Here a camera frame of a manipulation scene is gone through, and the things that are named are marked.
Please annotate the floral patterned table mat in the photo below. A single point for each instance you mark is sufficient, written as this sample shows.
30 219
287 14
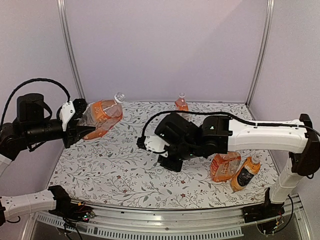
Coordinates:
112 170

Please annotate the dark label orange bottle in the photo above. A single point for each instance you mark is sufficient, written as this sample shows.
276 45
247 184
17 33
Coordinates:
245 174

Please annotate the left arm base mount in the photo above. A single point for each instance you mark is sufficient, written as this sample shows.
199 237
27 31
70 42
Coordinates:
76 212

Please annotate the aluminium front rail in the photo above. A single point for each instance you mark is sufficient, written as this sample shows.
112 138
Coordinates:
124 223

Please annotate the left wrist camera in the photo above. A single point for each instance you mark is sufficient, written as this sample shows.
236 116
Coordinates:
71 110

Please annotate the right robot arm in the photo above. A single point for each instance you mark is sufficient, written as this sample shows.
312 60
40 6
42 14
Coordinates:
176 139

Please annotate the aluminium frame post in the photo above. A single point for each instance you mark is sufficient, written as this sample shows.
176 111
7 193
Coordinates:
61 5
270 4

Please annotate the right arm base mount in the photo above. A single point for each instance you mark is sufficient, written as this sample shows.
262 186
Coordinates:
266 212

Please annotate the right aluminium frame post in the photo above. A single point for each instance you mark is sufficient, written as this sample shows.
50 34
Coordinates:
270 4

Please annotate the orange tea bottle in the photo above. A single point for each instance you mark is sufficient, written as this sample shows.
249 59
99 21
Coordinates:
103 115
181 105
224 166

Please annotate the left aluminium frame post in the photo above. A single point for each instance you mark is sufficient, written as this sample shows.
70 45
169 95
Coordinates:
61 5

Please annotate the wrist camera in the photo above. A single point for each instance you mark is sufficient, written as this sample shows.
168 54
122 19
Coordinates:
71 110
153 144

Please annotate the white bottle cap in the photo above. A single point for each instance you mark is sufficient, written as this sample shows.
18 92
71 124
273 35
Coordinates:
159 171

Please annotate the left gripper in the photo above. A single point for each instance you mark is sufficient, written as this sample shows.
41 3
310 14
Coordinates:
73 130

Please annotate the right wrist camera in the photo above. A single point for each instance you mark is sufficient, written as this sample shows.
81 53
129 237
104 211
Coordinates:
153 144

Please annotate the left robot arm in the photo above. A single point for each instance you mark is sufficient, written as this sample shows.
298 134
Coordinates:
33 127

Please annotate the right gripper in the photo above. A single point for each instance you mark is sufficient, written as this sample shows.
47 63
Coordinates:
174 166

